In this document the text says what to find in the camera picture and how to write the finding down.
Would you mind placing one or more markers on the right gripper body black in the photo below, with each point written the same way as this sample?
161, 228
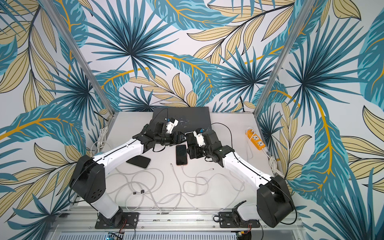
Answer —
193, 147

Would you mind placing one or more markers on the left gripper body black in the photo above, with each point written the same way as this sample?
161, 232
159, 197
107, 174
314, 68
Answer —
175, 139

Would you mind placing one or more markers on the phone with pink case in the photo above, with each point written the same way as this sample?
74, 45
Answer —
181, 155

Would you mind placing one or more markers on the phone with white case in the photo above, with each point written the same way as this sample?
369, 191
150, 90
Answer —
189, 134

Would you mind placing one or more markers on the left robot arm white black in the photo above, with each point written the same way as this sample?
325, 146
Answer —
89, 177

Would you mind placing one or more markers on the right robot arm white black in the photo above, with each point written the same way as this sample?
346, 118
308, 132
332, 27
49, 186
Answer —
273, 201

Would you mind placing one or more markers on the phone with light blue case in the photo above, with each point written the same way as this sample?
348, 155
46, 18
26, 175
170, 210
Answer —
139, 161

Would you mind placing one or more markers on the orange power strip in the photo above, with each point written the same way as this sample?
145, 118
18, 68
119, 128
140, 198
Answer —
255, 139

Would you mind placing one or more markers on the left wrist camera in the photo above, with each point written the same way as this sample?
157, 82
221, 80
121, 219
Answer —
171, 124

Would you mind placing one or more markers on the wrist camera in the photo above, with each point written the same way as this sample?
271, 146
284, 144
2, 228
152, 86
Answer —
198, 134
171, 124

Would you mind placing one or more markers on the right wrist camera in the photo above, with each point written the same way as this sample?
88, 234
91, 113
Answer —
198, 134

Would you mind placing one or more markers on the grey network switch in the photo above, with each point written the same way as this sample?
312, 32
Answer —
190, 118

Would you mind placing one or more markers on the aluminium front rail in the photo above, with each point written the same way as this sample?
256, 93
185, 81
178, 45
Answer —
183, 224

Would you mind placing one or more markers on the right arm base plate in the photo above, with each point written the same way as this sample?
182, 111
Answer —
228, 220

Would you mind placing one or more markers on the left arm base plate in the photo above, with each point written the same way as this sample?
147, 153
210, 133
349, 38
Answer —
121, 220

